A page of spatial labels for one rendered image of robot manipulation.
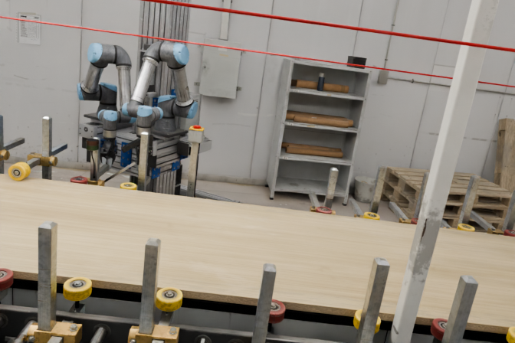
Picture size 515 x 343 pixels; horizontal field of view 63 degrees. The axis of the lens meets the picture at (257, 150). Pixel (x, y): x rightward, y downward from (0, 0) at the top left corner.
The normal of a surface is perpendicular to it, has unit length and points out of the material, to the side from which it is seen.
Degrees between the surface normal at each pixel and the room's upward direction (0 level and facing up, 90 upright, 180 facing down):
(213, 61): 90
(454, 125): 90
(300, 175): 90
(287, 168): 90
